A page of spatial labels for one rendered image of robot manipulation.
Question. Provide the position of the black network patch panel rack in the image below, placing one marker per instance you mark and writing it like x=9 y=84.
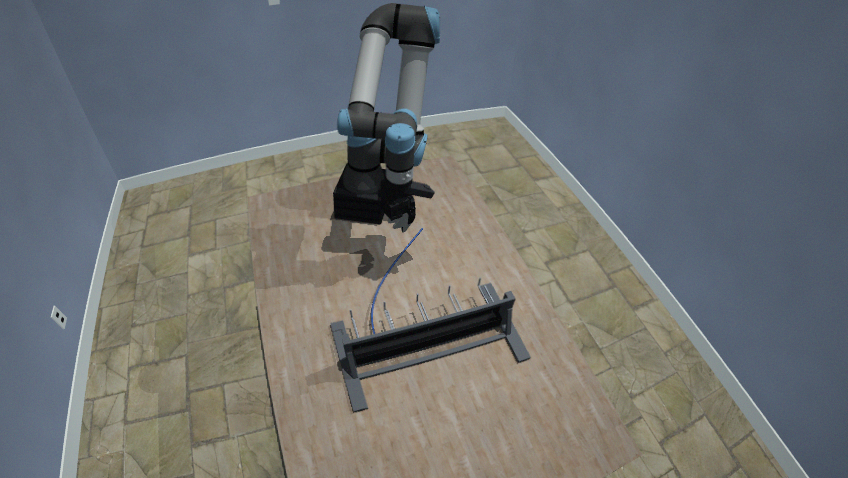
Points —
x=413 y=338

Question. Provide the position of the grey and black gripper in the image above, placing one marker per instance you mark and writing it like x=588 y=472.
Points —
x=396 y=205

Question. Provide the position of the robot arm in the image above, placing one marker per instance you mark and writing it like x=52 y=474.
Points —
x=401 y=146

